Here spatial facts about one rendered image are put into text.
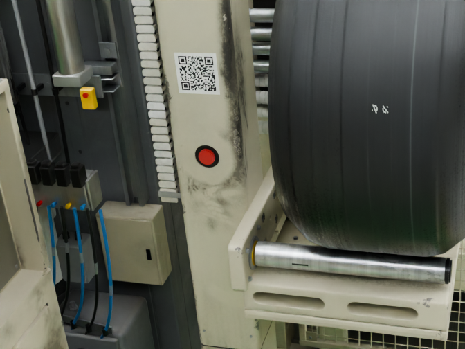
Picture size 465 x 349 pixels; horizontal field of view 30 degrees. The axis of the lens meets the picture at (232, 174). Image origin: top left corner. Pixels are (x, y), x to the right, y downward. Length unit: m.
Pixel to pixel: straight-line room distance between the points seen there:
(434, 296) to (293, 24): 0.54
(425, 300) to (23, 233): 0.71
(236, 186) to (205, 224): 0.11
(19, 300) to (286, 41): 0.65
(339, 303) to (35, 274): 0.54
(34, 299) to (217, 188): 0.38
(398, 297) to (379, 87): 0.43
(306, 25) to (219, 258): 0.58
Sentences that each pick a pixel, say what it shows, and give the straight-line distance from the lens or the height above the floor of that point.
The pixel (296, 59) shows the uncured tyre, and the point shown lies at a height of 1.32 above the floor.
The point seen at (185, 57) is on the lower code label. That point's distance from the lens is 1.48.
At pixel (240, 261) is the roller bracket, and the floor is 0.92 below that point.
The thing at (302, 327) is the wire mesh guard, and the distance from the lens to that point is 2.25.
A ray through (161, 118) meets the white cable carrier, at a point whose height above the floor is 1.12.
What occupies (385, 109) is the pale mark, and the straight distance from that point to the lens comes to 1.22.
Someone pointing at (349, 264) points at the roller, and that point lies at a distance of 1.50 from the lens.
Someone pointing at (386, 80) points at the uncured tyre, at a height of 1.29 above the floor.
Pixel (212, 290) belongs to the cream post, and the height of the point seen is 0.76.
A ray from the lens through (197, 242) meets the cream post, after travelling 1.66.
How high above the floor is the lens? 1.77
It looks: 28 degrees down
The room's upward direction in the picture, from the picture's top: 6 degrees counter-clockwise
